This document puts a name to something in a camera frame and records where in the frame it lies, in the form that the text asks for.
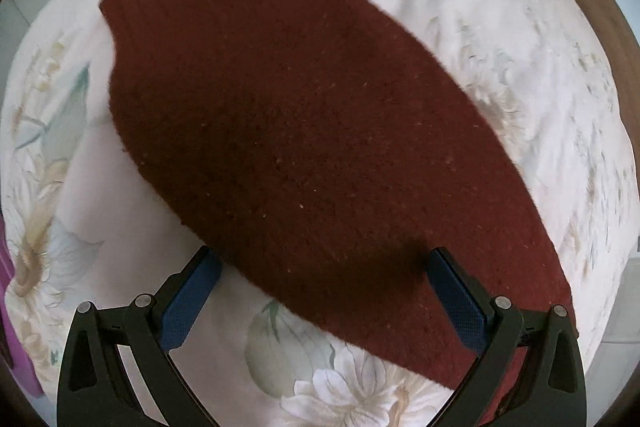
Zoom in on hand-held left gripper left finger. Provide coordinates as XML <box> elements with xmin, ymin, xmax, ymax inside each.
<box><xmin>57</xmin><ymin>246</ymin><xmax>223</xmax><ymax>427</ymax></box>

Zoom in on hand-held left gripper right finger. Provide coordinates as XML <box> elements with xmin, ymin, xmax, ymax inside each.
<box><xmin>428</xmin><ymin>247</ymin><xmax>587</xmax><ymax>427</ymax></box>

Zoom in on dark red knit sweater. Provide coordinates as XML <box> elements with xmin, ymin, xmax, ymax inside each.
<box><xmin>98</xmin><ymin>0</ymin><xmax>580</xmax><ymax>425</ymax></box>

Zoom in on purple cloth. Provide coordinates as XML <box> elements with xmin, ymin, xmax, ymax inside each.
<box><xmin>0</xmin><ymin>222</ymin><xmax>43</xmax><ymax>400</ymax></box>

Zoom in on floral bed sheet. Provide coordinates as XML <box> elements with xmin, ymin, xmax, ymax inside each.
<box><xmin>0</xmin><ymin>0</ymin><xmax>632</xmax><ymax>427</ymax></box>

